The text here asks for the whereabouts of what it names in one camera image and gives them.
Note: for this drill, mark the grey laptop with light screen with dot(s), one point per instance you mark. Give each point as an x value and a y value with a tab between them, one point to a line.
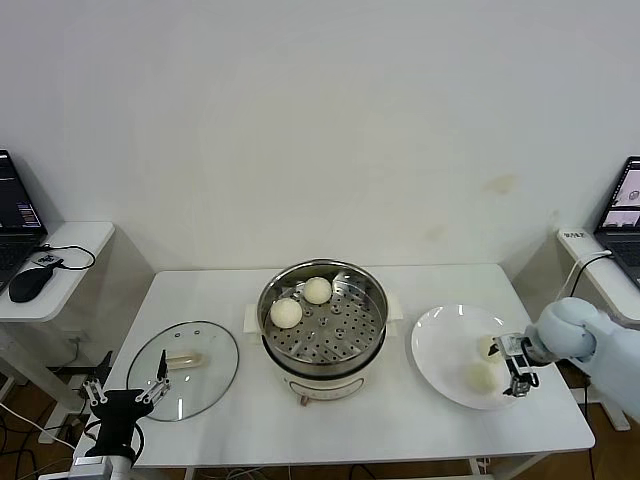
620	250

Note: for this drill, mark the cream electric cooker base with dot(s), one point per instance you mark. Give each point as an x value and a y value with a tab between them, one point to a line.
325	387

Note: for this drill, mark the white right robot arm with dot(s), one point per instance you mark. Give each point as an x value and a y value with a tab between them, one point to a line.
570	325

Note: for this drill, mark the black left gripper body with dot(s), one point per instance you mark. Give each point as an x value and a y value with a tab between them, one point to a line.
120	410

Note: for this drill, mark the black laptop with dark screen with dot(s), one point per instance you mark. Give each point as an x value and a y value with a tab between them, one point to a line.
15	200

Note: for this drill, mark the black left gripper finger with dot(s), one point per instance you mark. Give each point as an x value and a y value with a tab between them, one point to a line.
162	365
95	392

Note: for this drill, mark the stainless steel steamer basket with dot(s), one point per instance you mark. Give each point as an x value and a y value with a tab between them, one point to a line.
350	320

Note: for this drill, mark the black computer mouse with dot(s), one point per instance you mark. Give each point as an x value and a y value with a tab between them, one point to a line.
27	286

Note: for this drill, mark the white steamed baozi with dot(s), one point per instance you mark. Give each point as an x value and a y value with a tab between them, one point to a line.
286	313
316	290
480	377
484	345

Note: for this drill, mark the round white plate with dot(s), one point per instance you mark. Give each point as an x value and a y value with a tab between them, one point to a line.
440	345

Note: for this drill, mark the small card with QR code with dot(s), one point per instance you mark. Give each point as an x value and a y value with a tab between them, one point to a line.
47	259

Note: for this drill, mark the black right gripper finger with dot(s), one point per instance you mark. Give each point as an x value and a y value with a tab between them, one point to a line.
521	386
494	348

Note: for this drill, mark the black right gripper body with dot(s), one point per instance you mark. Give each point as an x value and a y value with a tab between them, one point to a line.
517	367

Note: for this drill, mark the small white printed label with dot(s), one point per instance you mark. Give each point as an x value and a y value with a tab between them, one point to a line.
574	235

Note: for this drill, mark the white side table with label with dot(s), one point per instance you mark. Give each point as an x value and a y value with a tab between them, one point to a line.
605	285

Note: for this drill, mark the round glass pot lid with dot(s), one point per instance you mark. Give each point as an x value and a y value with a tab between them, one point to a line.
200	380

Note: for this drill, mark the white floor power strip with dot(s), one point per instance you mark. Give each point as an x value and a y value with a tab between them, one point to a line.
55	436

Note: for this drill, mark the white side table with mouse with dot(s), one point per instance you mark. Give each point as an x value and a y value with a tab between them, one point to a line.
75	245

